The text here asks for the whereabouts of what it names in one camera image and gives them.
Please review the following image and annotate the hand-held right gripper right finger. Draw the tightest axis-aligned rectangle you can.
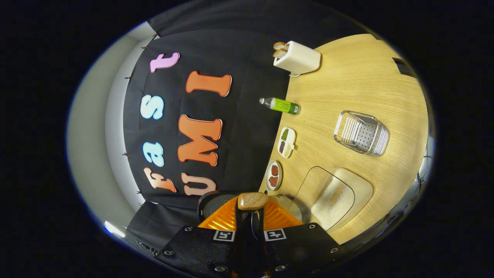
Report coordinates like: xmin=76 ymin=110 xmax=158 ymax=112
xmin=253 ymin=197 xmax=340 ymax=278

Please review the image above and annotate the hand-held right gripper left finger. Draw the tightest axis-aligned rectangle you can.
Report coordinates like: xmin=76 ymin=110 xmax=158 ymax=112
xmin=156 ymin=195 xmax=249 ymax=278

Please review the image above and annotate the dark grey rice cooker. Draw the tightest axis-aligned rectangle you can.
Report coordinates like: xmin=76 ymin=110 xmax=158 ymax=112
xmin=198 ymin=190 xmax=303 ymax=224

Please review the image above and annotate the clear box of white rice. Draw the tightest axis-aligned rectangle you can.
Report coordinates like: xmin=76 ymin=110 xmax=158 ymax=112
xmin=293 ymin=166 xmax=374 ymax=232

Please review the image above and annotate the white plate with meat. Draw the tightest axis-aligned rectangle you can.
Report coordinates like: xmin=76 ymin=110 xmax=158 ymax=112
xmin=265 ymin=160 xmax=283 ymax=192

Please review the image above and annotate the white divided bean dish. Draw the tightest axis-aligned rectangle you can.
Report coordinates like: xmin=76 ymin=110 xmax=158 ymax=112
xmin=277 ymin=127 xmax=297 ymax=159

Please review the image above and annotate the green drink bottle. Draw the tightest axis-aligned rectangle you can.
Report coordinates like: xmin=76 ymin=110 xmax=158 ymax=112
xmin=259 ymin=97 xmax=300 ymax=115

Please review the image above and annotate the small ceiling light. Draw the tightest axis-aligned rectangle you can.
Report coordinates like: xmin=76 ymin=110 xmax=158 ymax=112
xmin=103 ymin=220 xmax=126 ymax=238

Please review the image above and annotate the black backdrop cloth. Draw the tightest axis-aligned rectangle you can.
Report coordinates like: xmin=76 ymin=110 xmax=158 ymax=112
xmin=123 ymin=0 xmax=371 ymax=247

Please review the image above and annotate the white toaster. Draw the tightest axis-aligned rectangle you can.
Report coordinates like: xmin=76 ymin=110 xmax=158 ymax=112
xmin=273 ymin=41 xmax=322 ymax=75

